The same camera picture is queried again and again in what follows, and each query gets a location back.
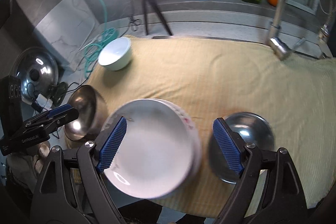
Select large steel bowl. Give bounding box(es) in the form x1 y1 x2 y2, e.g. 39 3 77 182
64 85 109 141

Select small steel bowl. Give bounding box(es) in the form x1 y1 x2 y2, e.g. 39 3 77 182
208 112 274 184

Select pink floral deep plate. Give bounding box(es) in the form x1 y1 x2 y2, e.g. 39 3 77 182
155 98 202 198

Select white ceramic bowl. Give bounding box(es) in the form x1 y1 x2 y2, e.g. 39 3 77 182
98 37 132 71

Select large white leaf-pattern plate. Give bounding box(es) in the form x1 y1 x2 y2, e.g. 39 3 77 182
103 99 194 199

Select chrome kitchen faucet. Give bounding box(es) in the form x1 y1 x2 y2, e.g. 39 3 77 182
265 0 335 61

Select white charger plug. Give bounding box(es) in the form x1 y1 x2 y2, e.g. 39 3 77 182
36 93 53 110

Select yellow striped towel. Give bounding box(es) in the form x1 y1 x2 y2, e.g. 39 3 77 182
65 35 336 219

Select teal coiled cable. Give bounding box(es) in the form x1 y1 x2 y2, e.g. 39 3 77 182
68 0 120 76

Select black cable with knot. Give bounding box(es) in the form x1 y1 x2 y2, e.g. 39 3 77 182
127 0 141 33

